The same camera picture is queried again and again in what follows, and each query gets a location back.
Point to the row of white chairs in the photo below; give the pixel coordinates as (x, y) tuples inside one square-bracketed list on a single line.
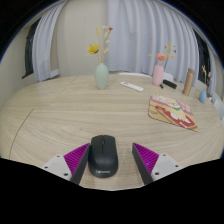
[(219, 108)]

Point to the pink vase with orange flowers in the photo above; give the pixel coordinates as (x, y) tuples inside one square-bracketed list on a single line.
[(158, 76)]

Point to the green vase with yellow flowers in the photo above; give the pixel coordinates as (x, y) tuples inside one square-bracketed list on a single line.
[(101, 77)]

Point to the colourful cartoon print mouse pad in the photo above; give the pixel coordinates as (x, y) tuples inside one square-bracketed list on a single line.
[(171, 111)]

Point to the white chair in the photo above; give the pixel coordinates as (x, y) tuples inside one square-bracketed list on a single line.
[(133, 74), (168, 76)]

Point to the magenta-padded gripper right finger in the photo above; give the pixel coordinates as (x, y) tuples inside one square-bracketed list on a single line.
[(165, 165)]

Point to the white remote control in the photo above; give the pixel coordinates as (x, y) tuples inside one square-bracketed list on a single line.
[(132, 86)]

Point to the dark window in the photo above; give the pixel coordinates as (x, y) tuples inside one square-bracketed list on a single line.
[(202, 56), (29, 50)]

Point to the wide white curtain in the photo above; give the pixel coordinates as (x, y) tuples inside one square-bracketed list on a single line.
[(146, 33)]

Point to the small dark pen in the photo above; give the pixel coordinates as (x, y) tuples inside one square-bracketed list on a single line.
[(161, 86)]

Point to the black computer mouse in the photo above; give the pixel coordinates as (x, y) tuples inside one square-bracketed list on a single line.
[(103, 156)]

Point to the brown insulated drink bottle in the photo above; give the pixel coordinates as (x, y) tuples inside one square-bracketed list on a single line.
[(188, 83)]

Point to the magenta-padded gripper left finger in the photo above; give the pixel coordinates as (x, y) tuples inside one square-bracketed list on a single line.
[(59, 165)]

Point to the blue vase with dried flowers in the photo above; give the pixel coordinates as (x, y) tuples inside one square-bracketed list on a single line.
[(202, 96)]

